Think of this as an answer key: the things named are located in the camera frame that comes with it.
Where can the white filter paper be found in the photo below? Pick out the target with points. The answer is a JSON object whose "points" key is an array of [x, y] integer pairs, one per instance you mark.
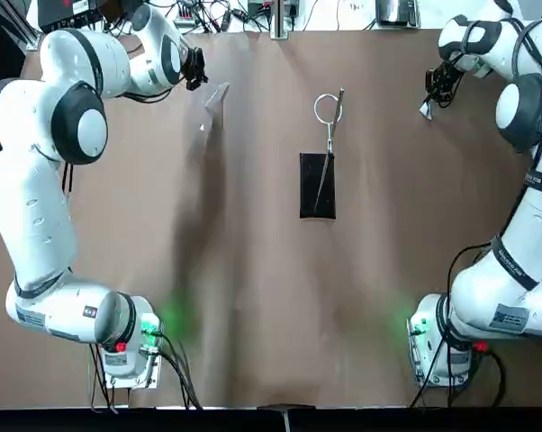
{"points": [[426, 110]]}

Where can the aluminium post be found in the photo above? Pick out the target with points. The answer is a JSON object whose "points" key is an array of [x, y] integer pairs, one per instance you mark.
{"points": [[280, 18]]}

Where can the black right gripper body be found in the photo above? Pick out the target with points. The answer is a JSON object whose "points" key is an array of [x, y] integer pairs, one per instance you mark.
{"points": [[448, 74]]}

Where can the black electronics box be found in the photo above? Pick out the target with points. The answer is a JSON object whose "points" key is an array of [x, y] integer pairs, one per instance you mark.
{"points": [[68, 11]]}

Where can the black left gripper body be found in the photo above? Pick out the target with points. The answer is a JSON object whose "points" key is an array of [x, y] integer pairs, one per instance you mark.
{"points": [[196, 67]]}

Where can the grey hub with red ports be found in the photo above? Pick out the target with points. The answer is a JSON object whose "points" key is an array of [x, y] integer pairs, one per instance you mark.
{"points": [[185, 15]]}

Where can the aluminium frame rail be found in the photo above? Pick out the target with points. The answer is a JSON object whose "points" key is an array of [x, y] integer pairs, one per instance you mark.
{"points": [[28, 27]]}

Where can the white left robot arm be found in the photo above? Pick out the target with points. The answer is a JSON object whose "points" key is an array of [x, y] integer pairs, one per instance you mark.
{"points": [[37, 216]]}

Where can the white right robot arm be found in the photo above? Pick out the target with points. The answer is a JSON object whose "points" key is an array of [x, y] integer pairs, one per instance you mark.
{"points": [[536, 198]]}

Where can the dark grey device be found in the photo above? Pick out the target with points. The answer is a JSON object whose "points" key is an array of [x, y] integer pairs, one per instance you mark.
{"points": [[394, 11]]}

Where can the grey box behind post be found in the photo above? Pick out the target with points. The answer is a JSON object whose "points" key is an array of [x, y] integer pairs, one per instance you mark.
{"points": [[259, 5]]}

